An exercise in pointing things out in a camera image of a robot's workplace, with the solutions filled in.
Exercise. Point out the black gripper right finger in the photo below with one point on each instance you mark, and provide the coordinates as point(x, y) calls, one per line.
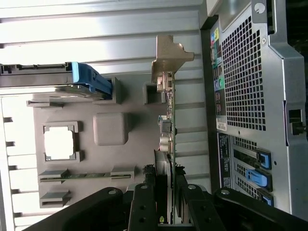
point(202, 211)

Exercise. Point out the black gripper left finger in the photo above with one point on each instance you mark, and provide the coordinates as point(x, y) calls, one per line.
point(142, 211)

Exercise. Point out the grey parts rack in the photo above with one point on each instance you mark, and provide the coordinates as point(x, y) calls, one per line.
point(108, 163)

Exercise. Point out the blue card retention clip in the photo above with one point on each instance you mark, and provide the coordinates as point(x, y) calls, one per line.
point(267, 201)
point(269, 160)
point(258, 179)

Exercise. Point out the silver CPU chip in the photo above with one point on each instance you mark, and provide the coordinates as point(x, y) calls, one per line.
point(59, 142)

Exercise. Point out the open PC case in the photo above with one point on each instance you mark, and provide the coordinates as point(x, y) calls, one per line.
point(252, 84)

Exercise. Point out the silver hard disk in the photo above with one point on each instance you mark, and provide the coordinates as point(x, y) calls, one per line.
point(36, 77)

